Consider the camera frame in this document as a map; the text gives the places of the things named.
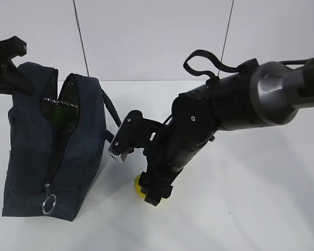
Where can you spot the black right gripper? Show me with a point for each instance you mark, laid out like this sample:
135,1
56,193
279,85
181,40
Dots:
191,127

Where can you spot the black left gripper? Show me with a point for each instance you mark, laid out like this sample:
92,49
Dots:
10,77

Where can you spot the green cucumber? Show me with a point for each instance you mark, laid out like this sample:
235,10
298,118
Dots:
62,117

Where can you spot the dark navy fabric lunch bag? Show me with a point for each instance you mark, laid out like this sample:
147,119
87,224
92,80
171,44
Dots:
50,173

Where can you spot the yellow lemon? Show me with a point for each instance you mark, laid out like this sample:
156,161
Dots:
148,189

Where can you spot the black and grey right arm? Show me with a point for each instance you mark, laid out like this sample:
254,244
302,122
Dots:
253,96

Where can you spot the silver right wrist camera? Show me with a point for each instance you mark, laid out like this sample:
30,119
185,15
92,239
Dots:
135,132

